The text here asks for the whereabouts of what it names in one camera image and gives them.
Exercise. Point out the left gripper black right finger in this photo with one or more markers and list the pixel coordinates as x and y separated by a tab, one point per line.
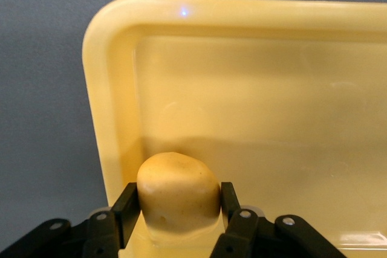
248	237

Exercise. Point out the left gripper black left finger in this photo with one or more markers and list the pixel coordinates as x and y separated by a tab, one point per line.
99	234

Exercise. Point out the yellow potato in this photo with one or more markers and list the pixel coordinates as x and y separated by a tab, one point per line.
178	188

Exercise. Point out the yellow plastic tray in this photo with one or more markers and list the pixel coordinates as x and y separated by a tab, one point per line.
257	104

